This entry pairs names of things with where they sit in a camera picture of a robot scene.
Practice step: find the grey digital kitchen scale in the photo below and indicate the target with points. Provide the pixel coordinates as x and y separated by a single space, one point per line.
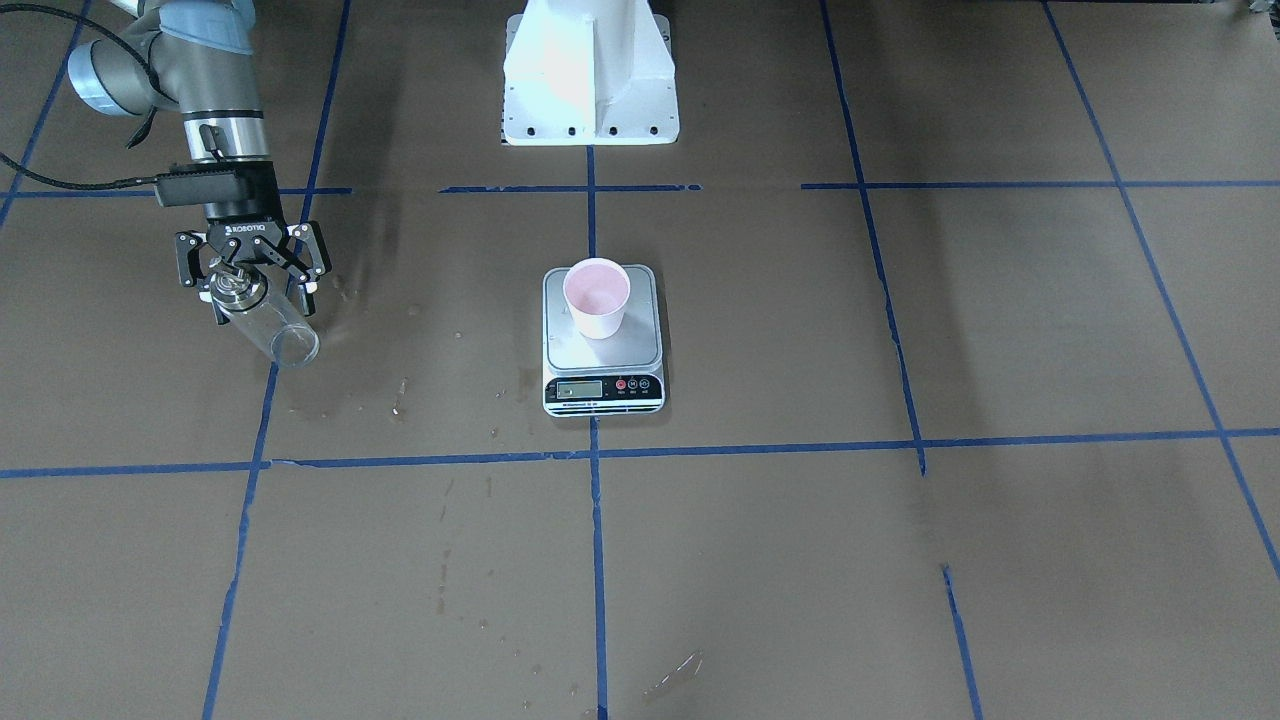
623 374

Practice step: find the white camera pole with base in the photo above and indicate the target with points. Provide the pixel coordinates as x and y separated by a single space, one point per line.
589 73

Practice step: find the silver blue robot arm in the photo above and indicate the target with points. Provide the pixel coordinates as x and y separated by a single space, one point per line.
195 58

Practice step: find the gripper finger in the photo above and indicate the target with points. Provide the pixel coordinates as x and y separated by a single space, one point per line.
189 249
307 243

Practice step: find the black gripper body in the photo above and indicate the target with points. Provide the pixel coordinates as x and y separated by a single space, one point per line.
247 232

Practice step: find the clear glass sauce bottle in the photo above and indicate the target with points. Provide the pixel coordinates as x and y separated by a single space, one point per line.
244 297

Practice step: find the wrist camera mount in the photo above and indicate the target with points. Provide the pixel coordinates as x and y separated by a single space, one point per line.
200 185

